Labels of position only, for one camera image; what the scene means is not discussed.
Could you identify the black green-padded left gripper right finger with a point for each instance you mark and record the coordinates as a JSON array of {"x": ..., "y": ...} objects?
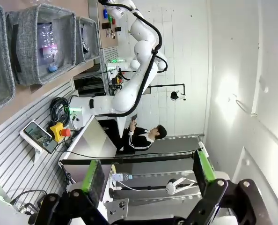
[{"x": 204, "y": 171}]

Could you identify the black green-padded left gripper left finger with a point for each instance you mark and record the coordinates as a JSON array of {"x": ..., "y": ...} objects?
[{"x": 93, "y": 180}]

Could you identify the bystander black phone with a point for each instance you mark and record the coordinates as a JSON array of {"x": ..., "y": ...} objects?
[{"x": 134, "y": 117}]

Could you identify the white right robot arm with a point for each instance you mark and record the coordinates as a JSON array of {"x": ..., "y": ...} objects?
[{"x": 127, "y": 96}]

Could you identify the dark crumpled can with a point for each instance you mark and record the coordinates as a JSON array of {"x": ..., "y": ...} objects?
[{"x": 85, "y": 45}]

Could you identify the bystander bare hand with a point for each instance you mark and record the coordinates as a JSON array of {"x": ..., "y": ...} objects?
[{"x": 132, "y": 126}]

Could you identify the water bottle with blue label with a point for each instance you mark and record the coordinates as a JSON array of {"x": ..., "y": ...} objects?
[{"x": 121, "y": 177}]

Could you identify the silver metal cabinet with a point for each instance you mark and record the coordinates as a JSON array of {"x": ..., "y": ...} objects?
[{"x": 94, "y": 140}]

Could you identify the bystander in black jacket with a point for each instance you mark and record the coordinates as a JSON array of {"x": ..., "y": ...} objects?
[{"x": 139, "y": 140}]

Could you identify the yellow emergency stop box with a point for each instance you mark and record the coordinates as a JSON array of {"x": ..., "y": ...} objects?
[{"x": 56, "y": 131}]

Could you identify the white phone stand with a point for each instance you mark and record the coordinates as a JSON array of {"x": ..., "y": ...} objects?
[{"x": 37, "y": 153}]

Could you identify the smartphone with lit screen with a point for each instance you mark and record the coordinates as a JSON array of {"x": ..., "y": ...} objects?
[{"x": 39, "y": 137}]

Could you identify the small yellow control pendant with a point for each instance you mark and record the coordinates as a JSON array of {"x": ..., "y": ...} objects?
[{"x": 117, "y": 80}]

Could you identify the brown board with buttons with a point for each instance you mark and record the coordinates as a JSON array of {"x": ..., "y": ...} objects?
[{"x": 101, "y": 39}]

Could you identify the crumpled bottle with purple label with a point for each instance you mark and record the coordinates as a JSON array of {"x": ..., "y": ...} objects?
[{"x": 47, "y": 44}]

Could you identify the green button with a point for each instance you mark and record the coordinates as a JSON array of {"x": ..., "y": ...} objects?
[{"x": 110, "y": 17}]

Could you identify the blue button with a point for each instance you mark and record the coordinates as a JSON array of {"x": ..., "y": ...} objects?
[{"x": 105, "y": 13}]

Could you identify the white camera on black pole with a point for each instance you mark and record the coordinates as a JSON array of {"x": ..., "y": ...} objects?
[{"x": 173, "y": 186}]

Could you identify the white bracket plate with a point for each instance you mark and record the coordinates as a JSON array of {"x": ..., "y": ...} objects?
[{"x": 116, "y": 209}]

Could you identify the white slotted aluminium rail panel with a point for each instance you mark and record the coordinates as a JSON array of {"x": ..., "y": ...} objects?
[{"x": 10, "y": 150}]

